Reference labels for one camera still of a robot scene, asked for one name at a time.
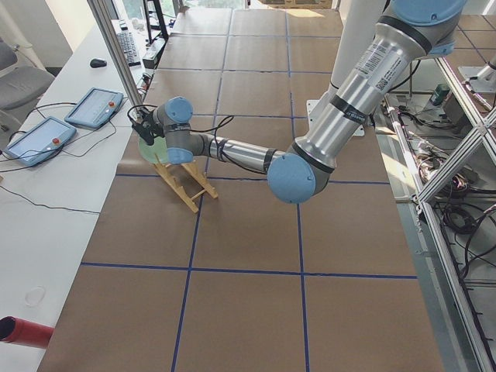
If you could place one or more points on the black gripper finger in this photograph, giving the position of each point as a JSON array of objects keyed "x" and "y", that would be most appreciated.
[
  {"x": 158, "y": 131},
  {"x": 146, "y": 134}
]

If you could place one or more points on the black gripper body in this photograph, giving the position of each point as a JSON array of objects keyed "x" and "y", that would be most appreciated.
[{"x": 149, "y": 125}]

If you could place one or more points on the pale green plate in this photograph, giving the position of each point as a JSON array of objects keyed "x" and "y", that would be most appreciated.
[{"x": 156, "y": 153}]

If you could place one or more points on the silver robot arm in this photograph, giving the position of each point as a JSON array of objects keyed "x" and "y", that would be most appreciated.
[{"x": 406, "y": 31}]

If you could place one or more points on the wooden dish rack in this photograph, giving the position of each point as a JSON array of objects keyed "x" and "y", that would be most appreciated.
[{"x": 176, "y": 180}]

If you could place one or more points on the upper blue teach pendant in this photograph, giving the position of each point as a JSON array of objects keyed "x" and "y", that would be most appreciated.
[{"x": 95, "y": 108}]

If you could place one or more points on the blue teach pendant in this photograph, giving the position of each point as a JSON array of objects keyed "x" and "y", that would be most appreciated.
[
  {"x": 95, "y": 108},
  {"x": 41, "y": 141}
]

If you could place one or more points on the black computer mouse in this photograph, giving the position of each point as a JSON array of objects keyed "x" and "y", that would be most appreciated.
[{"x": 98, "y": 63}]

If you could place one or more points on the black keyboard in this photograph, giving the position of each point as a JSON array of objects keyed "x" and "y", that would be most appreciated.
[{"x": 128, "y": 46}]

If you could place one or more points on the lower blue teach pendant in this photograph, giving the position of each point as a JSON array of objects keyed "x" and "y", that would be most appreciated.
[{"x": 41, "y": 141}]

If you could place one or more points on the grey office chair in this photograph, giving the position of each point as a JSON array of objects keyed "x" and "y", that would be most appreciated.
[{"x": 21, "y": 88}]

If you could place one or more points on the red cylinder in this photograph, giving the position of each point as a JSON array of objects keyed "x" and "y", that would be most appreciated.
[{"x": 25, "y": 333}]

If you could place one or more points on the aluminium frame post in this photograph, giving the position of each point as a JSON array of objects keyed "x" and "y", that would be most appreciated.
[{"x": 104, "y": 22}]

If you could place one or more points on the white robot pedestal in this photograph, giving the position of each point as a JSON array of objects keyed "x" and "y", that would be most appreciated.
[{"x": 358, "y": 33}]

